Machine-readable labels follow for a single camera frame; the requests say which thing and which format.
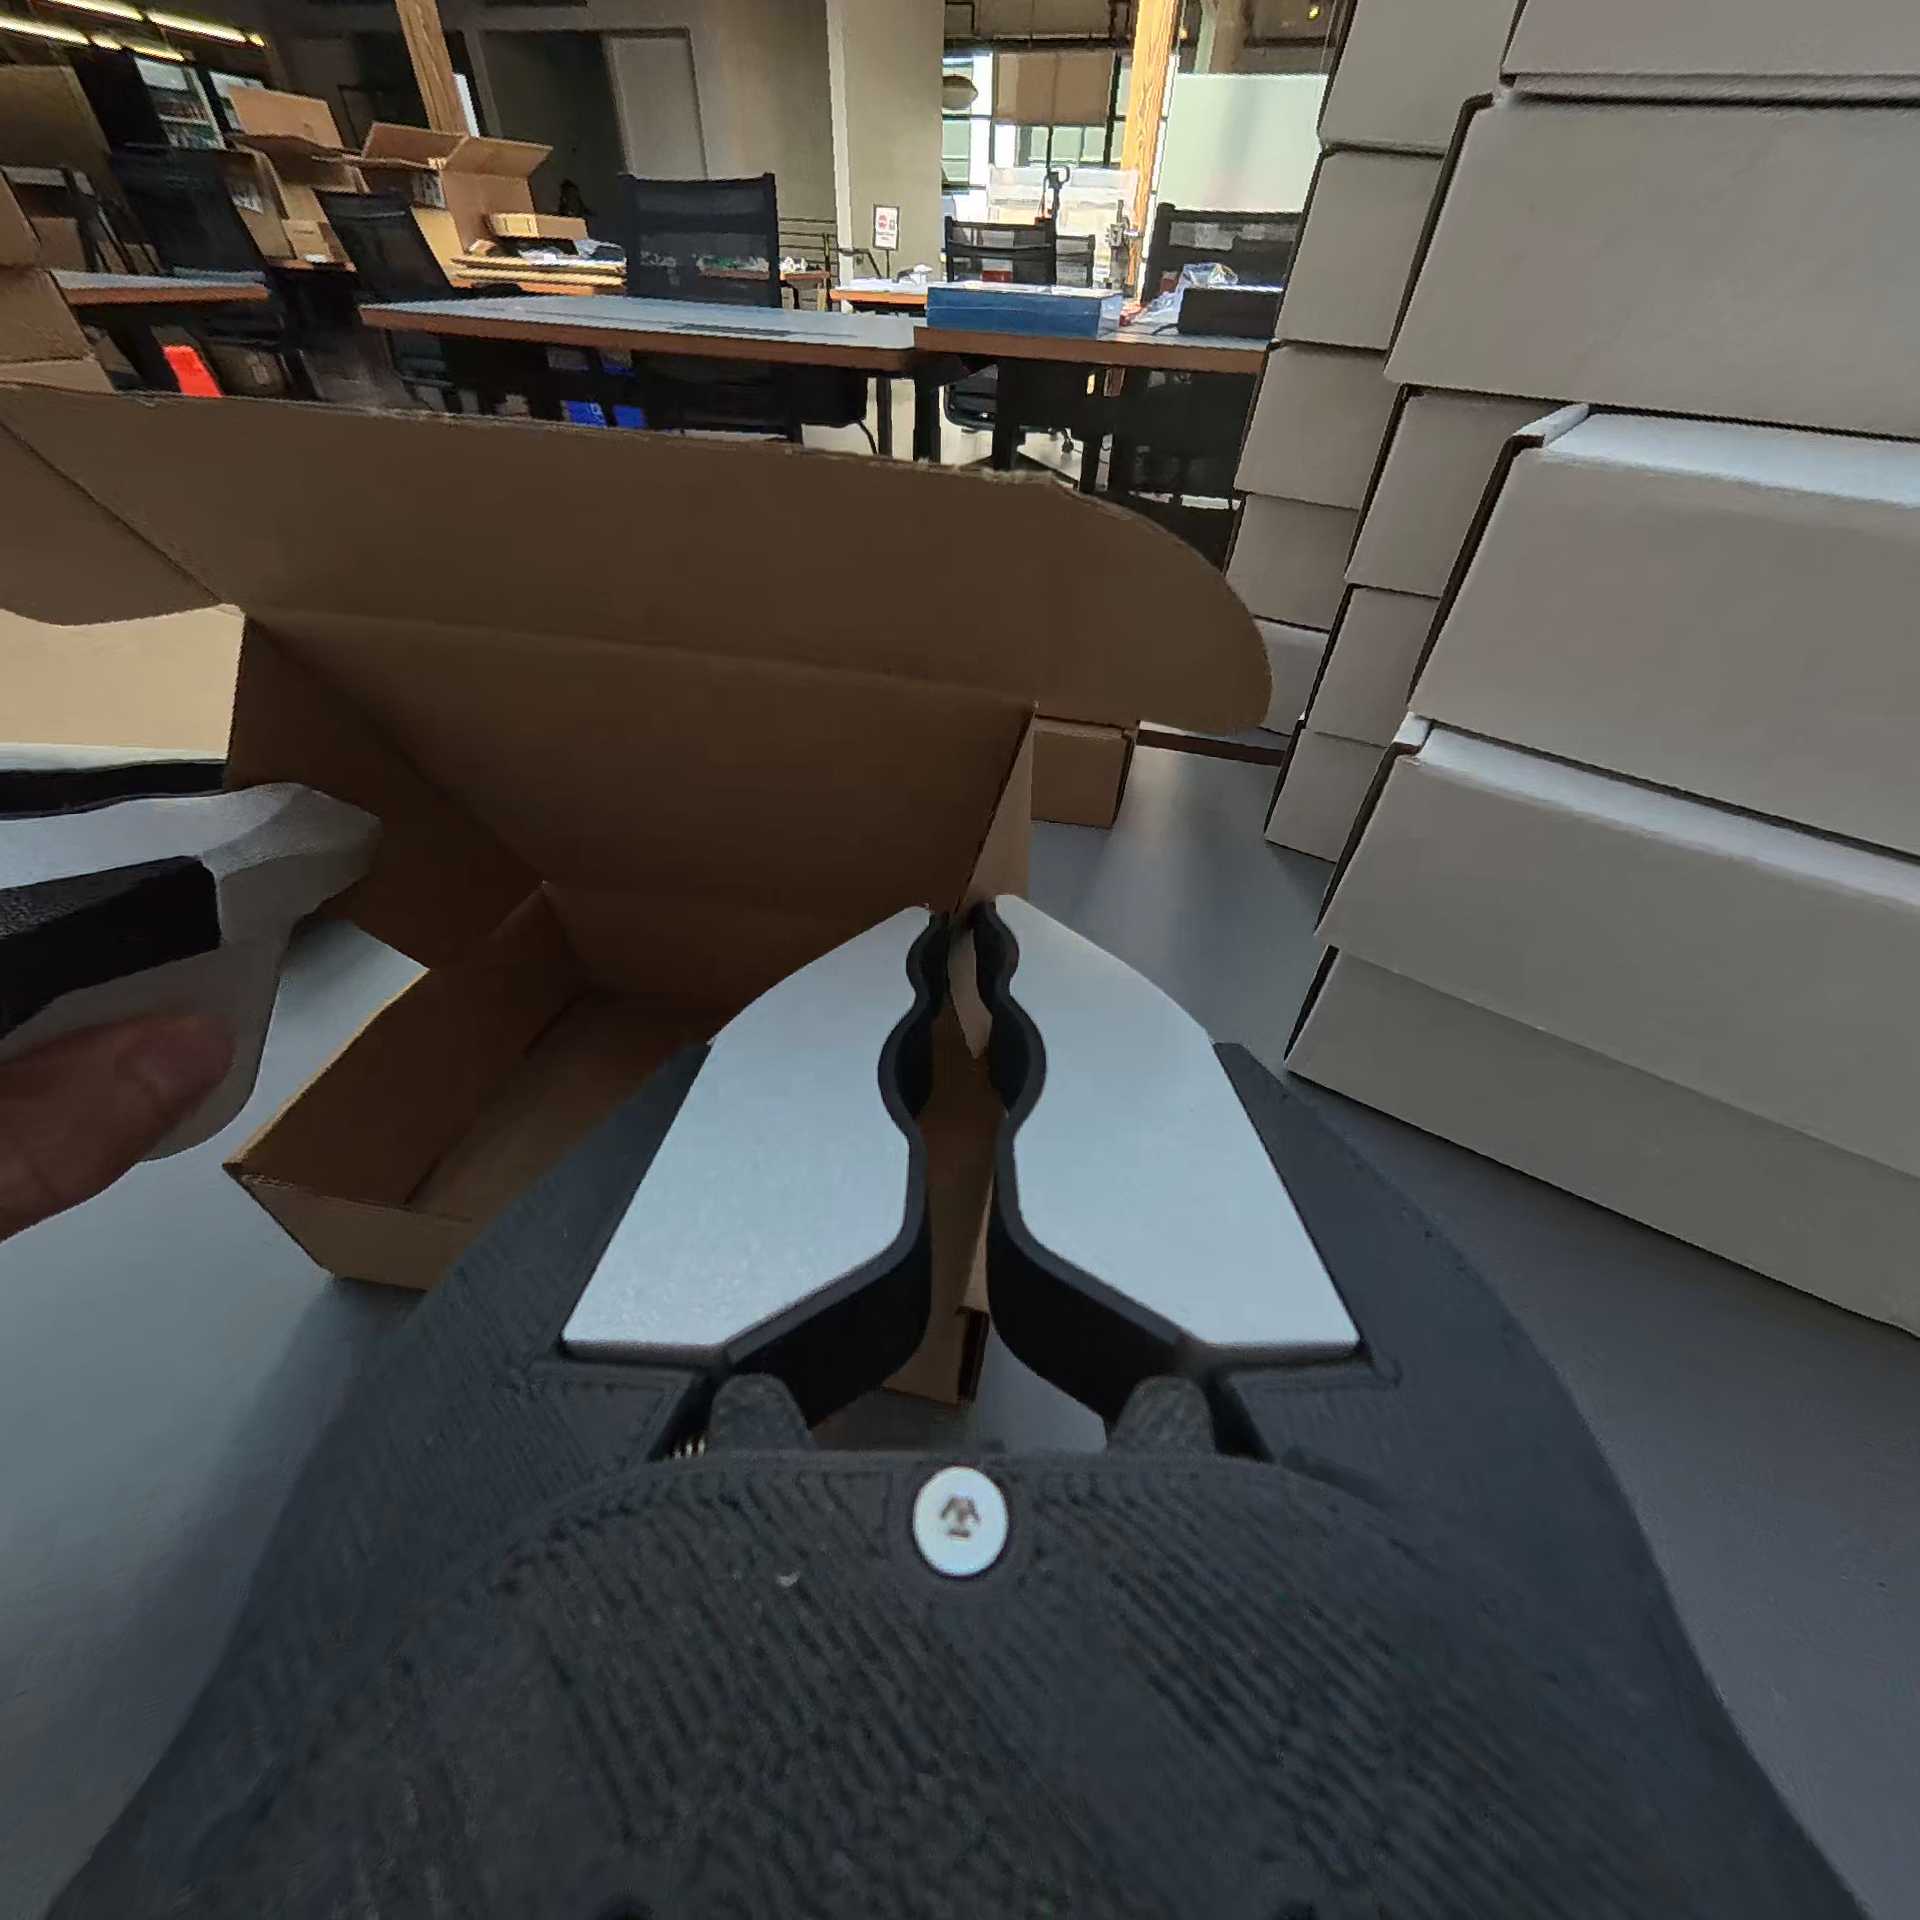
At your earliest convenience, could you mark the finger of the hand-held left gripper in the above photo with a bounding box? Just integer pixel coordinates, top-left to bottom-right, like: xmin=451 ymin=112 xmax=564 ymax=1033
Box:
xmin=0 ymin=759 xmax=379 ymax=1162

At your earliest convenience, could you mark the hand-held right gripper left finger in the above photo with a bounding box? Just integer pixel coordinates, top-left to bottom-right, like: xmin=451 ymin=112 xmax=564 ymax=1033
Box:
xmin=560 ymin=903 xmax=954 ymax=1418

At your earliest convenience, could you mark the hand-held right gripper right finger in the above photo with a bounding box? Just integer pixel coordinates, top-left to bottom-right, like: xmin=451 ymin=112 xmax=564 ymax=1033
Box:
xmin=968 ymin=895 xmax=1362 ymax=1423

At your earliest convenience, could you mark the small brown cardboard box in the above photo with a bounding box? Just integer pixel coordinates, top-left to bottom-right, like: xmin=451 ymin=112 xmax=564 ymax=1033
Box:
xmin=1032 ymin=717 xmax=1139 ymax=829

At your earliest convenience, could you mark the flat blue box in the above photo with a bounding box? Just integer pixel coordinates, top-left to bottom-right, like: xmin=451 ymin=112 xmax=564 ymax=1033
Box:
xmin=926 ymin=278 xmax=1121 ymax=336

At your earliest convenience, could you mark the black mesh office chair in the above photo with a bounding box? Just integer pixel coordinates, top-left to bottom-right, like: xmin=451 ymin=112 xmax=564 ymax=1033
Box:
xmin=614 ymin=170 xmax=785 ymax=313
xmin=942 ymin=214 xmax=1099 ymax=288
xmin=1144 ymin=201 xmax=1305 ymax=302
xmin=310 ymin=186 xmax=454 ymax=302

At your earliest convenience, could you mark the long grey-topped table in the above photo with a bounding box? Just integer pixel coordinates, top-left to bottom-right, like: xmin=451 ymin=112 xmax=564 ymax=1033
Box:
xmin=360 ymin=291 xmax=921 ymax=458

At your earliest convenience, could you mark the open brown shipping carton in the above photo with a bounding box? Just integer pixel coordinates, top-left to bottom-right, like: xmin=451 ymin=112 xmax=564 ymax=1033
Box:
xmin=356 ymin=122 xmax=558 ymax=254

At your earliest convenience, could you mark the stack of white boxes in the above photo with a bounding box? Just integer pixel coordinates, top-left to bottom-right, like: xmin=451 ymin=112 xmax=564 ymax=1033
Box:
xmin=1222 ymin=0 xmax=1920 ymax=1337

